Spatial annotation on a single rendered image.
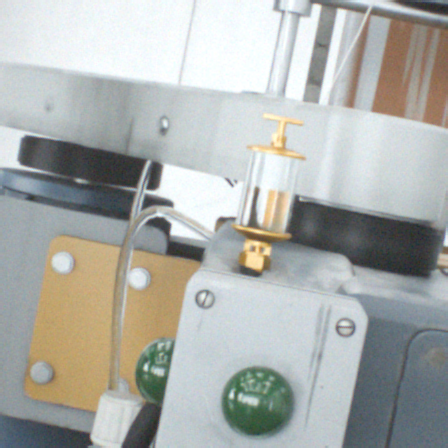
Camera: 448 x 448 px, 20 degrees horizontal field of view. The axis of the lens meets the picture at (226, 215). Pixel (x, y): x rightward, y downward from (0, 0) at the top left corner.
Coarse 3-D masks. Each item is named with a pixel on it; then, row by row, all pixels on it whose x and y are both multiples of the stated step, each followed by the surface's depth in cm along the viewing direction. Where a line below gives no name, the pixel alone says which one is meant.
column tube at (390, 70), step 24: (360, 24) 105; (384, 24) 105; (408, 24) 105; (360, 48) 105; (384, 48) 105; (408, 48) 105; (432, 48) 105; (336, 72) 111; (360, 72) 105; (384, 72) 105; (408, 72) 105; (432, 72) 105; (336, 96) 106; (360, 96) 105; (384, 96) 105; (408, 96) 105; (432, 96) 105; (432, 120) 105
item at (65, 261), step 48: (0, 240) 96; (48, 240) 96; (96, 240) 96; (144, 240) 96; (0, 288) 96; (48, 288) 95; (96, 288) 95; (144, 288) 95; (0, 336) 97; (48, 336) 95; (96, 336) 95; (144, 336) 95; (0, 384) 97; (48, 384) 96; (96, 384) 96
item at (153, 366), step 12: (144, 348) 54; (156, 348) 54; (168, 348) 54; (144, 360) 54; (156, 360) 53; (168, 360) 53; (144, 372) 53; (156, 372) 53; (168, 372) 53; (144, 384) 53; (156, 384) 53; (144, 396) 54; (156, 396) 53
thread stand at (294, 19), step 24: (312, 0) 90; (336, 0) 89; (360, 0) 89; (384, 0) 89; (408, 0) 88; (432, 0) 86; (288, 24) 90; (432, 24) 89; (288, 48) 90; (288, 72) 91
